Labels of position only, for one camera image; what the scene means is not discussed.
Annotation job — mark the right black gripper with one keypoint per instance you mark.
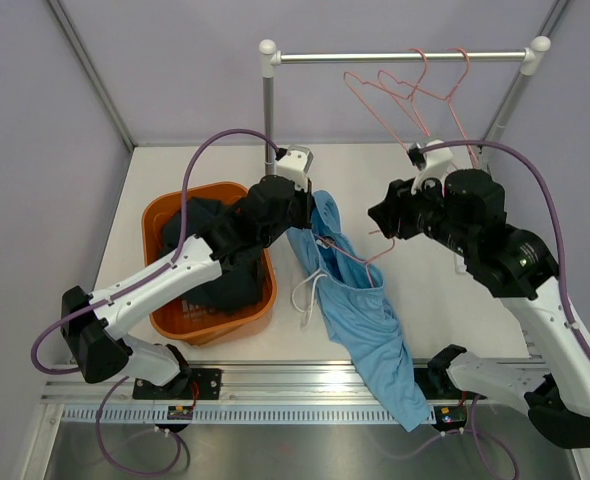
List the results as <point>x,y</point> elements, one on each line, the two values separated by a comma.
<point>399,201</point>

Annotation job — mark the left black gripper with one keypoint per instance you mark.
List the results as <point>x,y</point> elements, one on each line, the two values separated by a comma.
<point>306,201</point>

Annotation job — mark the dark navy shorts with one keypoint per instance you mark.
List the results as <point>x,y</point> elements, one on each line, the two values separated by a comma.
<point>235,289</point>

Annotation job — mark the pink hanger of blue shorts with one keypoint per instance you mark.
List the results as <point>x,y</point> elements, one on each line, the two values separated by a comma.
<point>329,242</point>

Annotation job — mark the light blue shorts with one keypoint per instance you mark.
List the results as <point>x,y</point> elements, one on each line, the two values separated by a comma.
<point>358,317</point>

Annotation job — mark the pink hanger of navy shorts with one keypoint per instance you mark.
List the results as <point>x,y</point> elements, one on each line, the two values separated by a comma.
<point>402,93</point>

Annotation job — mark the pink hanger of green shorts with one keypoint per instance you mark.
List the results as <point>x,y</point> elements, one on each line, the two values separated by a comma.
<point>425,95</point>

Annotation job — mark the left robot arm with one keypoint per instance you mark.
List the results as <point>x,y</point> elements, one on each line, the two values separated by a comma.
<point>97,325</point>

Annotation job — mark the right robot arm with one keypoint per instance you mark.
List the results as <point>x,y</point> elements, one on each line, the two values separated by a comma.
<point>519,270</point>

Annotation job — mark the orange plastic laundry basket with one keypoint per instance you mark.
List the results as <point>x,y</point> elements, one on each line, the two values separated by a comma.
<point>198,325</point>

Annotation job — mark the white metal clothes rack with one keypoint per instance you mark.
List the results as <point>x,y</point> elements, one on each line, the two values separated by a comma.
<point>380,158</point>

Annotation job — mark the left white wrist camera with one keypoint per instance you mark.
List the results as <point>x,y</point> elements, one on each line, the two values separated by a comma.
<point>293,163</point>

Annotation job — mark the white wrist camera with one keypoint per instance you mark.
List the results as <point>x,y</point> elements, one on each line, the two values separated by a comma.
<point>431,165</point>
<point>293,163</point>

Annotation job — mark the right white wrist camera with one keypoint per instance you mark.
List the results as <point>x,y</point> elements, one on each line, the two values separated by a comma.
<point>431,165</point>

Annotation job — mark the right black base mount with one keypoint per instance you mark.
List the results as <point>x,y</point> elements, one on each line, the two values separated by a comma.
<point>438,389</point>

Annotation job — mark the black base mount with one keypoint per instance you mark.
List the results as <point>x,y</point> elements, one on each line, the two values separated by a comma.
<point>203,382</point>
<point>438,389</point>

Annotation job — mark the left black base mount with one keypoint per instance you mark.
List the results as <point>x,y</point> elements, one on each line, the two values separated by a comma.
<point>203,382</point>

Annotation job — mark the aluminium rail frame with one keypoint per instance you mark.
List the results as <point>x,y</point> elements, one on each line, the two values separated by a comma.
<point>279,365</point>

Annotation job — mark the slotted grey cable duct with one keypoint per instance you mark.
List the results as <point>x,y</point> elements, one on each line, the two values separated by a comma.
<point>256,415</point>

